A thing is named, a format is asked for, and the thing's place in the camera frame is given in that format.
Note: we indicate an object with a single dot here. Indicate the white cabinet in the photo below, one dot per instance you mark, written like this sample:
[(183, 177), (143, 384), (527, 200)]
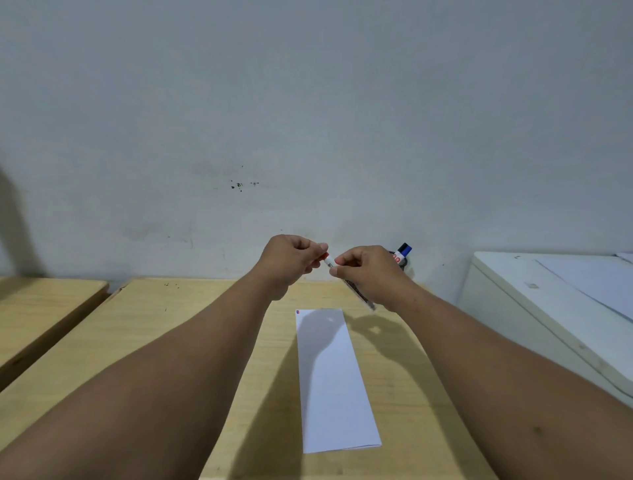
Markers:
[(534, 316)]

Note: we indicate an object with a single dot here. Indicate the person's left forearm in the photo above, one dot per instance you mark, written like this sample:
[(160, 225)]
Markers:
[(163, 376)]

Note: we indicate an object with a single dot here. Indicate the person's left hand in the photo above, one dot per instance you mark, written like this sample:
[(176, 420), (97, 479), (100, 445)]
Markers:
[(282, 259)]

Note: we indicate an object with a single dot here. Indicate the person's left fingers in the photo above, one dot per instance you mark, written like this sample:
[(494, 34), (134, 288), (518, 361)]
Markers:
[(312, 251)]

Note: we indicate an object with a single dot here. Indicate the person's right fingers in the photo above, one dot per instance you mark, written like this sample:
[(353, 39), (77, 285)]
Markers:
[(344, 263)]

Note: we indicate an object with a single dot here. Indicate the light wooden side table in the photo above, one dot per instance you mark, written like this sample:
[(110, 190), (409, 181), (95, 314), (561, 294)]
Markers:
[(39, 311)]

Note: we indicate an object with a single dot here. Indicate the folded white paper sheet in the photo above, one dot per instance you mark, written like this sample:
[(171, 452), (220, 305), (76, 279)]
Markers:
[(332, 385)]

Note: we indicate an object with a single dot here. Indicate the flat white paper sheet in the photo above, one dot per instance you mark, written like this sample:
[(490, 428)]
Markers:
[(593, 284)]

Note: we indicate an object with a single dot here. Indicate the person's right forearm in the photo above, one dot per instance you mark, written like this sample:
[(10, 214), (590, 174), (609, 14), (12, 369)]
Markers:
[(504, 390)]

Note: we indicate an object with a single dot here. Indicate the person's right hand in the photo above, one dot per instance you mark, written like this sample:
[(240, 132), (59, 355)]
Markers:
[(376, 274)]

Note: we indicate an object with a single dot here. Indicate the marker with blue cap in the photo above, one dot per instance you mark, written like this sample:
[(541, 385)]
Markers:
[(404, 250)]

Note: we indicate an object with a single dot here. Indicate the white marker with red cap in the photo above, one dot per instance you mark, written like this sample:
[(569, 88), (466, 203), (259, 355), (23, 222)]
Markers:
[(328, 259)]

